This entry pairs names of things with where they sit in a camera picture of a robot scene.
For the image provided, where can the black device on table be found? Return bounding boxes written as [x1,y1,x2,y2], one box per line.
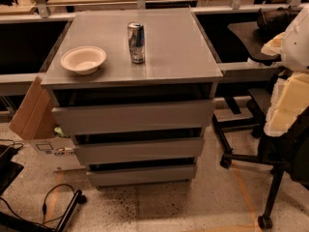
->
[257,7,299,35]

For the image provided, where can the black side table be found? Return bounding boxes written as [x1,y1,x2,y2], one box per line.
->
[228,21,281,66]

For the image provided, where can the grey top drawer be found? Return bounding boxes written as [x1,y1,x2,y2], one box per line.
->
[52,100,215,135]

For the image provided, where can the black office chair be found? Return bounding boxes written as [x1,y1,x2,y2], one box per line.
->
[219,71,309,230]

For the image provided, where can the grey bottom drawer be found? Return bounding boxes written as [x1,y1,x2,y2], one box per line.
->
[86,164,197,187]

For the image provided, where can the grey drawer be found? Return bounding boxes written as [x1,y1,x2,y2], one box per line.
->
[74,137,204,165]
[86,164,197,187]
[52,100,215,135]

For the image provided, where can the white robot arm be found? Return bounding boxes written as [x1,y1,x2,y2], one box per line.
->
[262,7,309,137]

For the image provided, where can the silver blue drink can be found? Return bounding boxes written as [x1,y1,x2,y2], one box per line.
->
[127,21,145,64]

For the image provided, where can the black equipment at left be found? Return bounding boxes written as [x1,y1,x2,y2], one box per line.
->
[0,145,23,195]

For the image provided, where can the cardboard box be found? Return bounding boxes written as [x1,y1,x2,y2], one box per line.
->
[9,77,83,171]

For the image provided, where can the black cable on floor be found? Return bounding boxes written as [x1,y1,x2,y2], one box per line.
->
[0,183,77,227]

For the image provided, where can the grey drawer cabinet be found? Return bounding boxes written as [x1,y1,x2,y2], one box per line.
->
[42,9,222,187]

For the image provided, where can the white paper bowl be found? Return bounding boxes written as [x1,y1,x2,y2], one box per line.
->
[61,46,106,75]

